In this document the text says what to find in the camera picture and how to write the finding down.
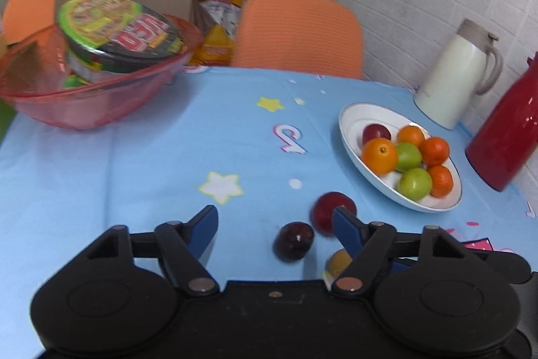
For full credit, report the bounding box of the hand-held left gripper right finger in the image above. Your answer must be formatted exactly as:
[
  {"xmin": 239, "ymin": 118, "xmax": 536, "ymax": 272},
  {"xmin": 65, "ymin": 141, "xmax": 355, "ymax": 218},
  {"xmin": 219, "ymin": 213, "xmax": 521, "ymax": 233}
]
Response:
[{"xmin": 331, "ymin": 206, "xmax": 469, "ymax": 297}]

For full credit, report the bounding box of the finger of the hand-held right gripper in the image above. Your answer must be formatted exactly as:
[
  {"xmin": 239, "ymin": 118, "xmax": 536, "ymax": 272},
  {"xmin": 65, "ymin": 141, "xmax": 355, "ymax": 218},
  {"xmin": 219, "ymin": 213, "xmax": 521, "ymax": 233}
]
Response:
[{"xmin": 392, "ymin": 247, "xmax": 532, "ymax": 285}]

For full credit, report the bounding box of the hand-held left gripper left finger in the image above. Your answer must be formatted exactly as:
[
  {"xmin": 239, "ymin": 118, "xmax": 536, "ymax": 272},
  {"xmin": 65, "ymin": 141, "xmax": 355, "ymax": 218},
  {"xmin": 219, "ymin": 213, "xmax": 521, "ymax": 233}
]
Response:
[{"xmin": 86, "ymin": 205, "xmax": 220, "ymax": 297}]

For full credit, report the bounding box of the red plum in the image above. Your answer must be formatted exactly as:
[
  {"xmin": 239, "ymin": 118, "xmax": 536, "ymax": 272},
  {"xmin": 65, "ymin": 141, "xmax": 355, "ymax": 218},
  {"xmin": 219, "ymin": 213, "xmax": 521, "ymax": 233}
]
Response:
[
  {"xmin": 311, "ymin": 191, "xmax": 358, "ymax": 237},
  {"xmin": 362, "ymin": 123, "xmax": 392, "ymax": 145}
]

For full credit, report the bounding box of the dark purple plum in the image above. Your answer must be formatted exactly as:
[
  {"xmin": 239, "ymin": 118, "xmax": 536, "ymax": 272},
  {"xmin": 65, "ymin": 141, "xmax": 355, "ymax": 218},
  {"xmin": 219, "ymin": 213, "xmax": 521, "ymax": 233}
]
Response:
[{"xmin": 273, "ymin": 221, "xmax": 315, "ymax": 262}]

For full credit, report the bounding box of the white plate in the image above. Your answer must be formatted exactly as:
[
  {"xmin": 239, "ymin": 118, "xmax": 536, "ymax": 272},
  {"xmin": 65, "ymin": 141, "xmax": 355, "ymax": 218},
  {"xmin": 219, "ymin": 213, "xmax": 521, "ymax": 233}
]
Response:
[{"xmin": 339, "ymin": 102, "xmax": 462, "ymax": 214}]

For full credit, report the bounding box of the orange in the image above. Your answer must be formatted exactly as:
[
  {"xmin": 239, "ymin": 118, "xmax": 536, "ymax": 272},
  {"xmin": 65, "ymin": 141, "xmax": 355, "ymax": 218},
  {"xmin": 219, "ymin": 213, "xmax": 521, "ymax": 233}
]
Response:
[
  {"xmin": 428, "ymin": 165, "xmax": 455, "ymax": 199},
  {"xmin": 362, "ymin": 137, "xmax": 399, "ymax": 176},
  {"xmin": 420, "ymin": 136, "xmax": 451, "ymax": 167},
  {"xmin": 397, "ymin": 125, "xmax": 426, "ymax": 147}
]

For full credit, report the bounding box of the large green apple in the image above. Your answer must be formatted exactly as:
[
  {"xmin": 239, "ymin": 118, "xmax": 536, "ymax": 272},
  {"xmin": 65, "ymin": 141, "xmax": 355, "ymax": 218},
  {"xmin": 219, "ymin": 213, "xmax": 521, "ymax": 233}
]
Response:
[{"xmin": 398, "ymin": 168, "xmax": 433, "ymax": 200}]

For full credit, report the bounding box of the small green apple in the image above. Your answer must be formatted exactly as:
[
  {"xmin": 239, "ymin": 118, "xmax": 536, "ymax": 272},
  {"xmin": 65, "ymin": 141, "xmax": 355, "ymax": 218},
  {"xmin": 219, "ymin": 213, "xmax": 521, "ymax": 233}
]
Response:
[{"xmin": 395, "ymin": 143, "xmax": 423, "ymax": 173}]

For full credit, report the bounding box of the blue printed tablecloth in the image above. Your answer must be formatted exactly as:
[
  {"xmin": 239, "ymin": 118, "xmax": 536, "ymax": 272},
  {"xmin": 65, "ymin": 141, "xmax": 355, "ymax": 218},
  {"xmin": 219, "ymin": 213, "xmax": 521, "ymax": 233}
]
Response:
[{"xmin": 0, "ymin": 64, "xmax": 538, "ymax": 359}]

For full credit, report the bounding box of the red thermos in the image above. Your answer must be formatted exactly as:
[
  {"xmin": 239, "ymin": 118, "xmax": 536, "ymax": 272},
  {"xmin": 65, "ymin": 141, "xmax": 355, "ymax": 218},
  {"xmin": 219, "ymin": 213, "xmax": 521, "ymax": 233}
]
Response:
[{"xmin": 464, "ymin": 51, "xmax": 538, "ymax": 192}]

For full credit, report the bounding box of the red mesh bowl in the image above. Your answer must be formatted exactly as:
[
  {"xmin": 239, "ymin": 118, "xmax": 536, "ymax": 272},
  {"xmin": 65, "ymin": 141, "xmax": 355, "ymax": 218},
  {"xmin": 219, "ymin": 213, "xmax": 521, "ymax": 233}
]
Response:
[{"xmin": 0, "ymin": 14, "xmax": 205, "ymax": 131}]

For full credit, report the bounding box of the white thermos jug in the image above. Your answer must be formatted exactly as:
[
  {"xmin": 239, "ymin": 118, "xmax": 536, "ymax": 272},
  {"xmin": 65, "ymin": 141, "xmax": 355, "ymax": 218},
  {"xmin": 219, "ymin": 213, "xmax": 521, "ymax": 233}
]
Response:
[{"xmin": 414, "ymin": 18, "xmax": 504, "ymax": 131}]

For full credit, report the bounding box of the large orange chair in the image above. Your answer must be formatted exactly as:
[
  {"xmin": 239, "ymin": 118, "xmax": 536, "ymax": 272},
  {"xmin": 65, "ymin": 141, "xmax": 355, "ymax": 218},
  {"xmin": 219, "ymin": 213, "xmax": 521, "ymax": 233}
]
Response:
[{"xmin": 231, "ymin": 0, "xmax": 364, "ymax": 80}]

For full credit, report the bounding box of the instant noodle bowl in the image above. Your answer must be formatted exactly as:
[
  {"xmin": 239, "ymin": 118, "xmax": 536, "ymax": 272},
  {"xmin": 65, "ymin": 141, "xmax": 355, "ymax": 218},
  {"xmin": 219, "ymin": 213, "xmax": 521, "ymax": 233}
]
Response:
[{"xmin": 56, "ymin": 0, "xmax": 188, "ymax": 85}]

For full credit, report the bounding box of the green carton box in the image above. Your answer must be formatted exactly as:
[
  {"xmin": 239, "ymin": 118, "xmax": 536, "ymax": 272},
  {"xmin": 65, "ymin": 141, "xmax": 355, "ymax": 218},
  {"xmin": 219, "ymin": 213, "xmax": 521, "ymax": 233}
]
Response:
[{"xmin": 0, "ymin": 98, "xmax": 17, "ymax": 144}]

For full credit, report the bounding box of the yellow bag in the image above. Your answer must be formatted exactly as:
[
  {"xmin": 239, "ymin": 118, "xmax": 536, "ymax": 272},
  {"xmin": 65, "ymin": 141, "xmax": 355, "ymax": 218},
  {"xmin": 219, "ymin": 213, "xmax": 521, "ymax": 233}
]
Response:
[{"xmin": 188, "ymin": 0, "xmax": 268, "ymax": 68}]

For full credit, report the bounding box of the small orange chair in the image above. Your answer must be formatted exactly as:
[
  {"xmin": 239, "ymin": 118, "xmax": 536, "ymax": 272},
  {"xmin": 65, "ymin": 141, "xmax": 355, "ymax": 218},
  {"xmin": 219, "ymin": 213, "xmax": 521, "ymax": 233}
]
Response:
[{"xmin": 2, "ymin": 0, "xmax": 59, "ymax": 47}]

